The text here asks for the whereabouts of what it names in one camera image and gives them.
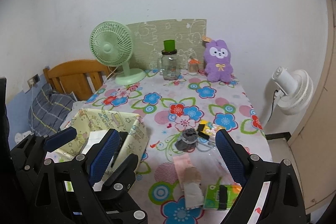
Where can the white standing fan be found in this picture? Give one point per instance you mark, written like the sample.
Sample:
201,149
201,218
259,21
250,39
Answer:
294,91

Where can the wall power socket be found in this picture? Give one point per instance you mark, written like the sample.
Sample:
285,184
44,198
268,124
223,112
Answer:
33,80

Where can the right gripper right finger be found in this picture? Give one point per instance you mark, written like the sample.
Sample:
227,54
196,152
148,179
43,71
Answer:
284,200

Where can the yellow snack packet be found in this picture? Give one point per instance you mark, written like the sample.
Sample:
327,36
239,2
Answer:
208,130

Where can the purple plush bunny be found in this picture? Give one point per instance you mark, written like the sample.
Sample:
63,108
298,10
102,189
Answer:
217,57

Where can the floral tablecloth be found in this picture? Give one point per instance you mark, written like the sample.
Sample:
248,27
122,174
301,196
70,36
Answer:
167,108

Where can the yellow fabric storage box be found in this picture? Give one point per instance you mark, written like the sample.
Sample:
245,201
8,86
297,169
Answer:
87,120

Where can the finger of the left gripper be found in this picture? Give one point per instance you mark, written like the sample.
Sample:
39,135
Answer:
124,176
29,155

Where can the pink packet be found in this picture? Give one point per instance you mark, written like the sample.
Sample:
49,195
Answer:
181,163

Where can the green desk fan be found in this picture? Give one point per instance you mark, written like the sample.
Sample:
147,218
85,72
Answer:
112,45

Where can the glass mason jar mug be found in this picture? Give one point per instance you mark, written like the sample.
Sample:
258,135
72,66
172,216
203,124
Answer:
168,65

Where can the toothpick jar orange lid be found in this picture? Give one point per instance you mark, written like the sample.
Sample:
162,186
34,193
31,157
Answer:
193,66

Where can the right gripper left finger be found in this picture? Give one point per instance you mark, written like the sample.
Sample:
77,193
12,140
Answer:
64,191

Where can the green tissue pack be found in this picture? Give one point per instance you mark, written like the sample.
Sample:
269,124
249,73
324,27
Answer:
221,197

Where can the green cup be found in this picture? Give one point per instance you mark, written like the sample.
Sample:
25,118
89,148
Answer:
169,45

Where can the grey sock bundle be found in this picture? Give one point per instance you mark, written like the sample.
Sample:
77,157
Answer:
187,140

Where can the crumpled white cloth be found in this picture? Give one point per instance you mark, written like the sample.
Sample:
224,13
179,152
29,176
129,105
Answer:
20,136

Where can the beige white sock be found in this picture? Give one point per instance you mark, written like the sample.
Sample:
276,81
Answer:
192,188

